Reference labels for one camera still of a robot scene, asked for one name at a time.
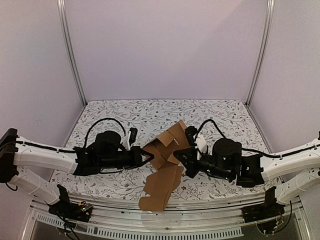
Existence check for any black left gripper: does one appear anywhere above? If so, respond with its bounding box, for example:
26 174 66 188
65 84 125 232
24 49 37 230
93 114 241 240
98 146 154 170

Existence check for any brown cardboard box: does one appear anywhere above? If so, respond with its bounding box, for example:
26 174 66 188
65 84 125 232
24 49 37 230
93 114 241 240
138 120 190 212

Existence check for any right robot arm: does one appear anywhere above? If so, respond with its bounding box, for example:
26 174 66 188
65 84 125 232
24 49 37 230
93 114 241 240
173 132 320 218

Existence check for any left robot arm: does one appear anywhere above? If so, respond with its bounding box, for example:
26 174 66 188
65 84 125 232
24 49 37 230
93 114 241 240
0 128 154 217

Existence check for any floral patterned table mat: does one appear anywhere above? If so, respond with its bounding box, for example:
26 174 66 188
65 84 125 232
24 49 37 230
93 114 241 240
50 99 282 202

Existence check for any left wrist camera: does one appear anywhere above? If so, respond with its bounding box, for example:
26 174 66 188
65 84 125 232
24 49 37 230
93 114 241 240
123 127 138 151

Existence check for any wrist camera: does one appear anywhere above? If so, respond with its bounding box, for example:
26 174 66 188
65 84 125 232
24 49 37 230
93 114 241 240
184 126 208 161
123 127 138 151

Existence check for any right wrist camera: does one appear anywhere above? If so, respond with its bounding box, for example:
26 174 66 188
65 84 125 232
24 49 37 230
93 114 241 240
184 126 208 161

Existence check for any aluminium front rail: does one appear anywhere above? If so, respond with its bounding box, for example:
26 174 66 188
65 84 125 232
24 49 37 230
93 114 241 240
21 194 311 240

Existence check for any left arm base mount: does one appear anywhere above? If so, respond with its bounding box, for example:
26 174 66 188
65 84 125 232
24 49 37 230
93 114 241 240
48 184 93 223

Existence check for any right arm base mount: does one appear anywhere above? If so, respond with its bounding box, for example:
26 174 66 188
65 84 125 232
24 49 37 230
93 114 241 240
241 186 285 223

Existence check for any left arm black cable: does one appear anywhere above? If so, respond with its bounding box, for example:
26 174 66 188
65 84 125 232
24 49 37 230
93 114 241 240
14 117 128 153

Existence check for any left aluminium frame post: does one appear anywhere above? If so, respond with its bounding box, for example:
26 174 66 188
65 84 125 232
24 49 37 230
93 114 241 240
57 0 88 107

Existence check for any aluminium frame post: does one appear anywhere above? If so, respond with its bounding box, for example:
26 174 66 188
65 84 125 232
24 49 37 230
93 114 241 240
57 0 88 107
245 0 275 108

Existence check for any right aluminium frame post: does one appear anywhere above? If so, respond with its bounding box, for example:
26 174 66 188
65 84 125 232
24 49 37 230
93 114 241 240
245 0 275 108

